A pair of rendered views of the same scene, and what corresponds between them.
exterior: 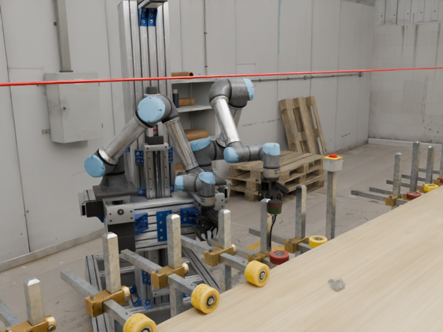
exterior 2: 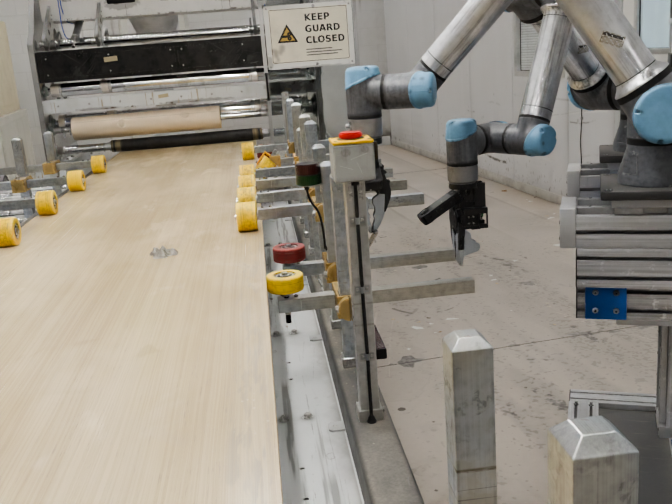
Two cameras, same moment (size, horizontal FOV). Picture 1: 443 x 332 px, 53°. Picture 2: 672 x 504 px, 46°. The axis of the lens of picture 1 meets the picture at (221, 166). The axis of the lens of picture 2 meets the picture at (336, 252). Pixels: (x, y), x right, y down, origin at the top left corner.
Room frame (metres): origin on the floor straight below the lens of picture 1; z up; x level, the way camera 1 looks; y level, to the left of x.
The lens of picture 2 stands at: (2.99, -1.65, 1.38)
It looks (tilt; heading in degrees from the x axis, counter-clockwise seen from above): 15 degrees down; 128
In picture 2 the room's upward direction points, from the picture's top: 4 degrees counter-clockwise
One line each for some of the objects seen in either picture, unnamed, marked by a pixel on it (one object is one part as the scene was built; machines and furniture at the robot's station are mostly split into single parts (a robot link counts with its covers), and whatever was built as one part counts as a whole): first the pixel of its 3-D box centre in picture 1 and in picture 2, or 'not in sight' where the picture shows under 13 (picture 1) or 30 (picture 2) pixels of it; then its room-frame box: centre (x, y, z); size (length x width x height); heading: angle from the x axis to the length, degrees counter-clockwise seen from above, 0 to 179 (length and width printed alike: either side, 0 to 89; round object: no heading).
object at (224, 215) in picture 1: (225, 265); (325, 231); (1.66, -0.01, 0.89); 0.04 x 0.04 x 0.48; 43
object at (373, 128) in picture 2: (271, 172); (364, 128); (1.97, -0.23, 1.20); 0.08 x 0.08 x 0.05
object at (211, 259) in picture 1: (221, 253); (322, 208); (1.64, 0.01, 0.95); 0.14 x 0.06 x 0.05; 133
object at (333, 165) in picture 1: (332, 164); (352, 160); (2.18, -0.56, 1.18); 0.07 x 0.07 x 0.08; 43
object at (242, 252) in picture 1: (245, 253); (368, 262); (1.87, -0.10, 0.84); 0.43 x 0.03 x 0.04; 43
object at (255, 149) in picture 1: (258, 152); (410, 90); (2.06, -0.18, 1.27); 0.11 x 0.11 x 0.08; 21
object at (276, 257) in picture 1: (279, 265); (290, 266); (1.72, -0.23, 0.85); 0.08 x 0.08 x 0.11
